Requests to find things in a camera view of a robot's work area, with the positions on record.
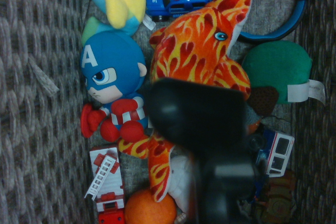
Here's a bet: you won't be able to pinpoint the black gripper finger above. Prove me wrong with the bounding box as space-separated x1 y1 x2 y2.
194 153 261 224

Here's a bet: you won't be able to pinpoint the Captain America plush toy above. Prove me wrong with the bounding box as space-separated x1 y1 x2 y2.
79 30 152 144

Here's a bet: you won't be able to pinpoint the orange flame pattern plush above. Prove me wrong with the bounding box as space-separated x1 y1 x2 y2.
118 0 256 203

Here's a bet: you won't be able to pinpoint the grey and brown plush toy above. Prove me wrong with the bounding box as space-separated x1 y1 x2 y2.
245 86 280 134

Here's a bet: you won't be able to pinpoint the white plush toy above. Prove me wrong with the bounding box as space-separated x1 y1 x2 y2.
167 155 197 215

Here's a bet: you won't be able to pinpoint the black gamepad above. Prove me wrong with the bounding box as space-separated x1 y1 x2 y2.
143 78 249 158

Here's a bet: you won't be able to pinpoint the orange ball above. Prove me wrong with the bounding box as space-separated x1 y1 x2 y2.
124 188 178 224

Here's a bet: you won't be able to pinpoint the white toy van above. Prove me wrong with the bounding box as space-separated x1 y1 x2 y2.
248 129 296 178

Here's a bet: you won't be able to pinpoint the orange brown toy figure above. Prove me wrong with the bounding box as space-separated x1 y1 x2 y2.
251 170 298 224

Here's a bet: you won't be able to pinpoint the green plush toy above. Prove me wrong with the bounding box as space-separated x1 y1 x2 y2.
241 40 327 107

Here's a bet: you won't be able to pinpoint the red and white toy fire truck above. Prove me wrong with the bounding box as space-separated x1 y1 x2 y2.
83 143 127 224

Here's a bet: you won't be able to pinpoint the blue and black headphones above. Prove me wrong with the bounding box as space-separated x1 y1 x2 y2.
237 0 313 43

